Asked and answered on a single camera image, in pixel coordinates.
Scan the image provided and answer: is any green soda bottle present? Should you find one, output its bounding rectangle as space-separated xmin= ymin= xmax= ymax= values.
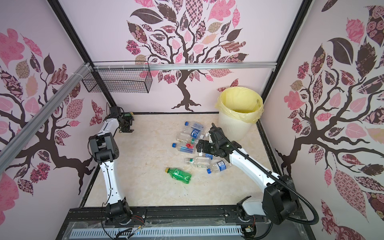
xmin=165 ymin=168 xmax=192 ymax=184
xmin=123 ymin=113 xmax=133 ymax=118

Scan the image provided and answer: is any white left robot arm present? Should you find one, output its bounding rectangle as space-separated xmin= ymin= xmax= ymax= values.
xmin=89 ymin=112 xmax=132 ymax=225

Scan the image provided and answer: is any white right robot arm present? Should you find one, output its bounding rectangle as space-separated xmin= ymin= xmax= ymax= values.
xmin=196 ymin=125 xmax=299 ymax=225

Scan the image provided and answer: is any cream bin yellow bag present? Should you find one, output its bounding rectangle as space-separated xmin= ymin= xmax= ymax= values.
xmin=215 ymin=87 xmax=264 ymax=141

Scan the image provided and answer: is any bottle blue label white cap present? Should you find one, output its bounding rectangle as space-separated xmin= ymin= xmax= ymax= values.
xmin=199 ymin=153 xmax=213 ymax=160

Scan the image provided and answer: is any small bottle blue cap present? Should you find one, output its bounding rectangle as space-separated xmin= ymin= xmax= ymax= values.
xmin=207 ymin=160 xmax=232 ymax=174

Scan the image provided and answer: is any Fiji bottle red flower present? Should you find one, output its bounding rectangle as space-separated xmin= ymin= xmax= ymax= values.
xmin=172 ymin=142 xmax=195 ymax=154

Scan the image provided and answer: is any clear bottle pale blue label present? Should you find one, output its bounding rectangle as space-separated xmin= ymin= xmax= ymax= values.
xmin=184 ymin=121 xmax=204 ymax=137

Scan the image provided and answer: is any white vent strip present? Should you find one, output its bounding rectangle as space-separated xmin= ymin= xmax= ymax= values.
xmin=67 ymin=226 xmax=243 ymax=240

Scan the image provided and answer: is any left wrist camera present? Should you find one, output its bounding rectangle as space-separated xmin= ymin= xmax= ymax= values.
xmin=108 ymin=106 xmax=122 ymax=119

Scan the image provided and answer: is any black wire basket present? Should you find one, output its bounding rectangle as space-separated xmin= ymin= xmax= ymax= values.
xmin=82 ymin=60 xmax=153 ymax=94

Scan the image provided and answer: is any aluminium rail back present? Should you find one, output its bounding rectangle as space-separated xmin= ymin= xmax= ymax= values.
xmin=93 ymin=62 xmax=277 ymax=71

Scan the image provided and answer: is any aluminium rail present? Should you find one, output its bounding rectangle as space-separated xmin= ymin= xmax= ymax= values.
xmin=1 ymin=63 xmax=92 ymax=173
xmin=93 ymin=62 xmax=277 ymax=71

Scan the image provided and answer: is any black corrugated cable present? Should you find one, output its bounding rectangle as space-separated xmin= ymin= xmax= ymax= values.
xmin=211 ymin=122 xmax=320 ymax=240

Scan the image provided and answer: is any black base frame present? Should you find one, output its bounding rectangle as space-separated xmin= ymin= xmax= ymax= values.
xmin=56 ymin=203 xmax=315 ymax=240

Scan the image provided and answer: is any aluminium rail left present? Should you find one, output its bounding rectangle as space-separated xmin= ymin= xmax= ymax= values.
xmin=1 ymin=63 xmax=92 ymax=173

